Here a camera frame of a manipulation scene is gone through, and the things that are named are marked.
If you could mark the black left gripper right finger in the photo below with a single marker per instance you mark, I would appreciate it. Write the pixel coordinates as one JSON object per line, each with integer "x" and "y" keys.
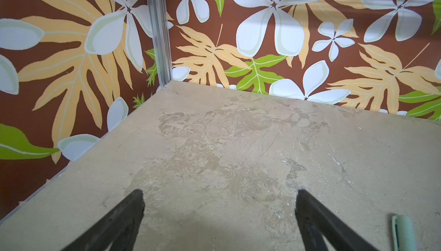
{"x": 317, "y": 224}

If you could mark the light green pen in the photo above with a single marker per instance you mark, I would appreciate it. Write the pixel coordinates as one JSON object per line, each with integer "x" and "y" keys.
{"x": 403, "y": 234}

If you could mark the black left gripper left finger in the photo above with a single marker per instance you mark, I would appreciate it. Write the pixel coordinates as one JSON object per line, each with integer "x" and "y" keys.
{"x": 117, "y": 230}

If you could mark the aluminium corner post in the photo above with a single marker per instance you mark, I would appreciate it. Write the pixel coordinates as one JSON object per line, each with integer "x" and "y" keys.
{"x": 161, "y": 40}

